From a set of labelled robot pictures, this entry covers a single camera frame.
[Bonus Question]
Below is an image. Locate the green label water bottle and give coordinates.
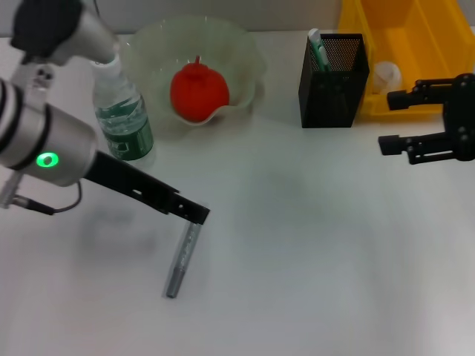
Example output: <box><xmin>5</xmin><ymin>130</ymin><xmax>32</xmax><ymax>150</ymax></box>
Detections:
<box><xmin>91</xmin><ymin>51</ymin><xmax>156</xmax><ymax>163</ymax></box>

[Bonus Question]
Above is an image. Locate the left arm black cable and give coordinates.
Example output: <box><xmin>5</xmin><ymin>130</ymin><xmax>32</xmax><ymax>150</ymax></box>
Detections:
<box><xmin>0</xmin><ymin>173</ymin><xmax>83</xmax><ymax>217</ymax></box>

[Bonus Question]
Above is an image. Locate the left wrist camera housing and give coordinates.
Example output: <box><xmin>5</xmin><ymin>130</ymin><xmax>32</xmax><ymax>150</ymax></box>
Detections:
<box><xmin>10</xmin><ymin>0</ymin><xmax>120</xmax><ymax>68</ymax></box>

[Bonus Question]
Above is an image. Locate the green pen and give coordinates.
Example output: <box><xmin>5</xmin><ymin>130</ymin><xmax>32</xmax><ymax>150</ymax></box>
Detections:
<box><xmin>307</xmin><ymin>28</ymin><xmax>332</xmax><ymax>74</ymax></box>

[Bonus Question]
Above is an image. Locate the pale green glass bowl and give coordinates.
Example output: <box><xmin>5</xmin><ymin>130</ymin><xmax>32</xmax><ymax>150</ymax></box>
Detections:
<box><xmin>118</xmin><ymin>15</ymin><xmax>268</xmax><ymax>128</ymax></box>

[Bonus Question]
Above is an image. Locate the black mesh pen holder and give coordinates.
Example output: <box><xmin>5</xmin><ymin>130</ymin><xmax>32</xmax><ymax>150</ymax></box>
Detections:
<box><xmin>298</xmin><ymin>33</ymin><xmax>371</xmax><ymax>129</ymax></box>

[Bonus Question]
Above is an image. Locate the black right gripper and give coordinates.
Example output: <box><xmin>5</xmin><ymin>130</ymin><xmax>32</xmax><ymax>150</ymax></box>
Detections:
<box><xmin>376</xmin><ymin>72</ymin><xmax>475</xmax><ymax>167</ymax></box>

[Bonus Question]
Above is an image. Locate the orange fruit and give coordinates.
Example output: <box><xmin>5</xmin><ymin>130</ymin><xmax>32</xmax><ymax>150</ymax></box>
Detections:
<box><xmin>169</xmin><ymin>54</ymin><xmax>231</xmax><ymax>124</ymax></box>

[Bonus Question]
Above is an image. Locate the yellow plastic bin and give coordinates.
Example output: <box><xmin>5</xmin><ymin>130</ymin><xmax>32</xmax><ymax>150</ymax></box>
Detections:
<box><xmin>338</xmin><ymin>0</ymin><xmax>475</xmax><ymax>122</ymax></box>

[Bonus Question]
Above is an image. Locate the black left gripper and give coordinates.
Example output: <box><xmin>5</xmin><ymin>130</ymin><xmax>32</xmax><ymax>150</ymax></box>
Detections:
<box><xmin>82</xmin><ymin>149</ymin><xmax>212</xmax><ymax>226</ymax></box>

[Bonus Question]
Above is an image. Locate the grey pen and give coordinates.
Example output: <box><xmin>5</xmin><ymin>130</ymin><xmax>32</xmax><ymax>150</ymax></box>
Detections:
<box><xmin>164</xmin><ymin>221</ymin><xmax>200</xmax><ymax>300</ymax></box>

